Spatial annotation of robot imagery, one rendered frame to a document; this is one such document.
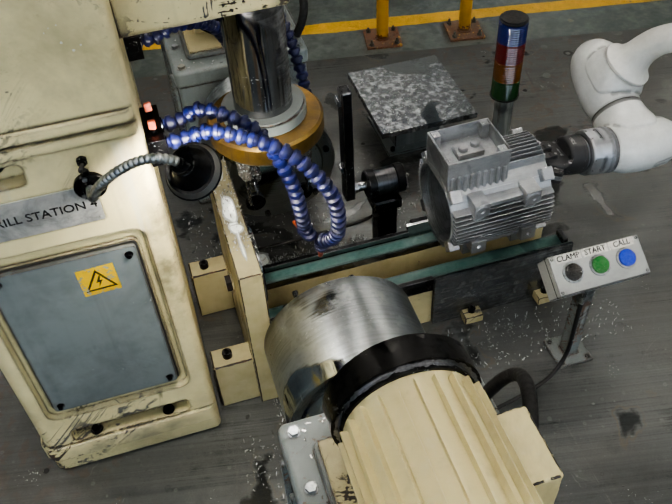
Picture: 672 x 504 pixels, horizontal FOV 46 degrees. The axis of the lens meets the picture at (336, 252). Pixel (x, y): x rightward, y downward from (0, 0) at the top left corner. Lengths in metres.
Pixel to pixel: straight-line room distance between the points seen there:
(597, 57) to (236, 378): 0.94
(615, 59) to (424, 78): 0.56
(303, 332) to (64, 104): 0.47
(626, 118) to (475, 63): 0.79
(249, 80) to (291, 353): 0.40
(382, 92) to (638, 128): 0.66
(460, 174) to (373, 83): 0.67
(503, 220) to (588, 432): 0.41
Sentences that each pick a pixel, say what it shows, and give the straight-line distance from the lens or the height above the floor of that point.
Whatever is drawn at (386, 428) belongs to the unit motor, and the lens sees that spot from 0.84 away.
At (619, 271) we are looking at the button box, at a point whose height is 1.05.
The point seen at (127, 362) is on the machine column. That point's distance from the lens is 1.30.
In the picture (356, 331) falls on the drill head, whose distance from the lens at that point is 1.14.
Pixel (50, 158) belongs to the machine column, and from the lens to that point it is 1.02.
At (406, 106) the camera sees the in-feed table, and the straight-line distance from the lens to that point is 1.95.
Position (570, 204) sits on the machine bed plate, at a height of 0.80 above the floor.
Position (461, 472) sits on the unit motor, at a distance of 0.81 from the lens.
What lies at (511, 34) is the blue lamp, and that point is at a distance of 1.70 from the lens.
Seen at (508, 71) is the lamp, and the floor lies 1.11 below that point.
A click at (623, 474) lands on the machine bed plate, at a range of 1.49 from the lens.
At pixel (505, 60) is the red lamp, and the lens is 1.73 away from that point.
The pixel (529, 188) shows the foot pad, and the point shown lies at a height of 1.10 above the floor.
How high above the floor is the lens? 2.06
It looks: 46 degrees down
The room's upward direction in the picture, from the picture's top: 4 degrees counter-clockwise
